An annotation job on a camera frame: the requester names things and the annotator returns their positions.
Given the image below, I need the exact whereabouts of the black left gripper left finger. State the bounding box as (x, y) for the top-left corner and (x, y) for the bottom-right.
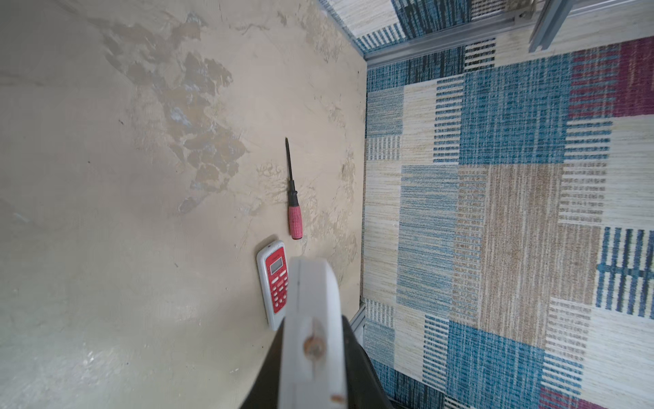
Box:
(240, 322), (284, 409)

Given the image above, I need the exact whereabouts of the red and white remote control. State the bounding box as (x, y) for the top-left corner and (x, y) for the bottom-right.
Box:
(256, 240), (289, 332)

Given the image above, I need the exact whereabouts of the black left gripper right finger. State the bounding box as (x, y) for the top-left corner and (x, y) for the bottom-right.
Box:
(342, 315), (393, 409)

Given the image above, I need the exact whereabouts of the pink handled screwdriver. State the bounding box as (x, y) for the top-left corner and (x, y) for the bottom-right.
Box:
(284, 138), (303, 240)

